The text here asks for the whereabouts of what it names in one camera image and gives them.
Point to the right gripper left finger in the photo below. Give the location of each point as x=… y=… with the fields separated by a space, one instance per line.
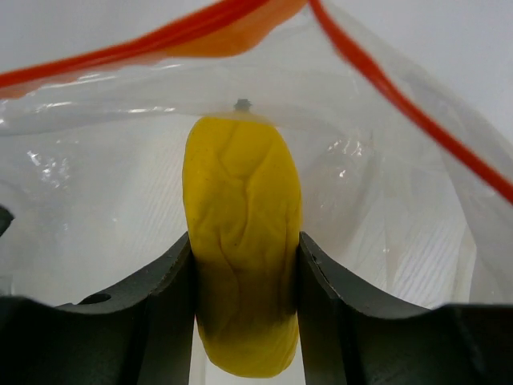
x=138 y=331

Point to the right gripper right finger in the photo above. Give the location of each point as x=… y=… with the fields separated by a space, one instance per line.
x=354 y=333

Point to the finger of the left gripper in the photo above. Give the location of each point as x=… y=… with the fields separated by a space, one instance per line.
x=6 y=218

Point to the clear zip bag orange seal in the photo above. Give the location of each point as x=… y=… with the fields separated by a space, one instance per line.
x=402 y=183

